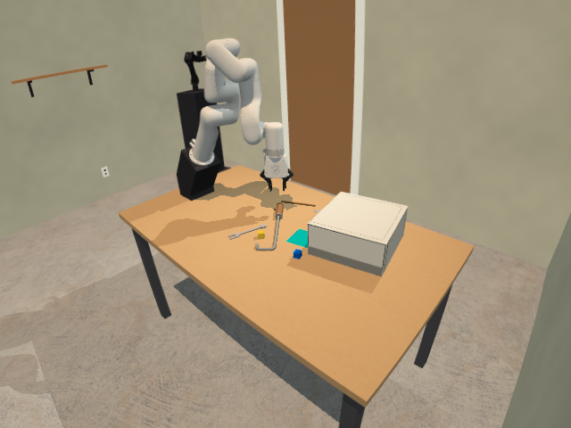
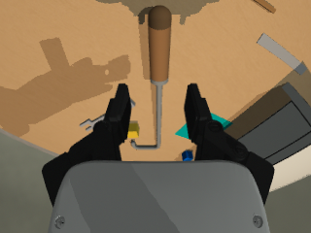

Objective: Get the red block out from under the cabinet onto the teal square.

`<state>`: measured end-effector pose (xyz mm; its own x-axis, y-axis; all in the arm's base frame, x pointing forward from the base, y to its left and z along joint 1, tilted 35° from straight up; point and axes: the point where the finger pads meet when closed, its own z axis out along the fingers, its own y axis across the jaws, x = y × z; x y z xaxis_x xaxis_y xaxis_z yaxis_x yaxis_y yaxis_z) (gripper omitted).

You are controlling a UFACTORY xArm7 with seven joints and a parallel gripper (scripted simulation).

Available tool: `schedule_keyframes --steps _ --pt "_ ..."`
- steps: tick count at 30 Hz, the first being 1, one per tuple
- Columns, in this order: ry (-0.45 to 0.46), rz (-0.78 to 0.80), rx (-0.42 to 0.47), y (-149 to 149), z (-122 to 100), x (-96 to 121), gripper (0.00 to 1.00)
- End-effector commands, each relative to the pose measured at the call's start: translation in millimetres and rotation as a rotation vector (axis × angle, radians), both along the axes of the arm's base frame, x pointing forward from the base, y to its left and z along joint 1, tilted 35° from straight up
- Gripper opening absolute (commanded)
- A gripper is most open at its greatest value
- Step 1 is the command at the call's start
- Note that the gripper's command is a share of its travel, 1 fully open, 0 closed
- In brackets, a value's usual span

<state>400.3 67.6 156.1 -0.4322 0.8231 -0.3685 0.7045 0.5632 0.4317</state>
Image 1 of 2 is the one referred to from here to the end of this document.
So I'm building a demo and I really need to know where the teal flat square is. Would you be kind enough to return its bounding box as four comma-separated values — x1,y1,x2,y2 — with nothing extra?
287,229,308,248

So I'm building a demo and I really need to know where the brown wooden handle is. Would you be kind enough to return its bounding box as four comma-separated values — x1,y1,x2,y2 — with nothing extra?
255,202,284,251

